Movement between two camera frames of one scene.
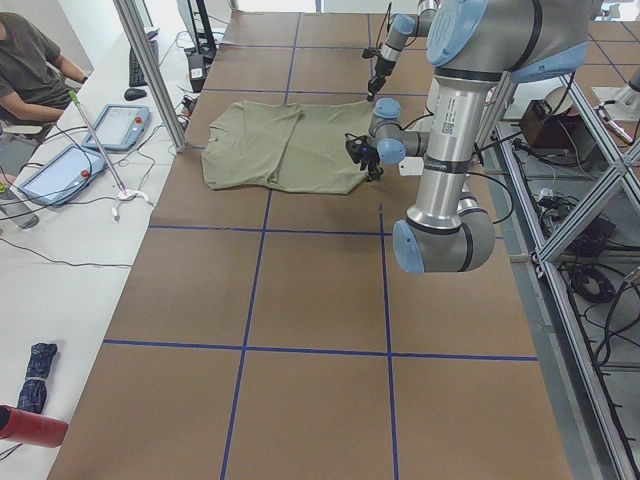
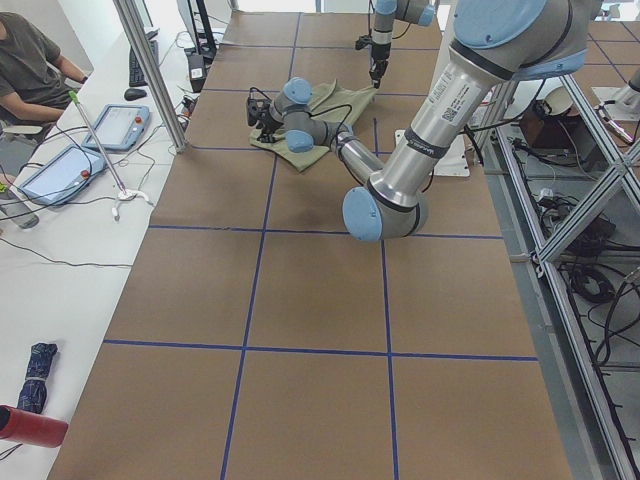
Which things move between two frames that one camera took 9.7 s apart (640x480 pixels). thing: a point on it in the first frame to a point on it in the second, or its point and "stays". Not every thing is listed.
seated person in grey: x=35 y=79 stays
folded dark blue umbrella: x=33 y=393 stays
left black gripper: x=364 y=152 to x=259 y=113
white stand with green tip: x=124 y=192 stays
